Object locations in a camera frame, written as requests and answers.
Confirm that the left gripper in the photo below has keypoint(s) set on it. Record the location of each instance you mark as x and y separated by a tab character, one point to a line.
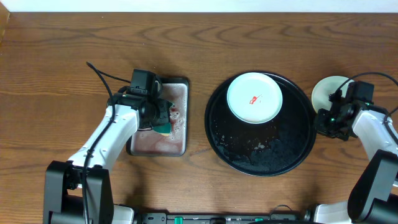
163	113

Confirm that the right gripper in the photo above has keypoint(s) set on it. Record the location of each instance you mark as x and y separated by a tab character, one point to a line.
321	126

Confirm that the green yellow sponge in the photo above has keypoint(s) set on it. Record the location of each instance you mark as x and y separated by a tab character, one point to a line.
163	128

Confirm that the light blue plate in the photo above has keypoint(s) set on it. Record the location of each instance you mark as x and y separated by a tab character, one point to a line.
323	89
254	98

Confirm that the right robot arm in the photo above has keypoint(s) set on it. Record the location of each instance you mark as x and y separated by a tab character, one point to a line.
371	199

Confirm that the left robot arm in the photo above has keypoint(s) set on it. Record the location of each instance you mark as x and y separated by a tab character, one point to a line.
79	190

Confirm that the black rectangular soapy tray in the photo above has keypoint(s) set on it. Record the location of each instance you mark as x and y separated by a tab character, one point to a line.
152	143

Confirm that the black round serving tray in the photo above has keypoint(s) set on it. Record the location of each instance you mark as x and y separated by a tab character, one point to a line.
269	149

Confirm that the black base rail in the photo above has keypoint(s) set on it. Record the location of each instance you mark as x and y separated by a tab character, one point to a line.
186	218

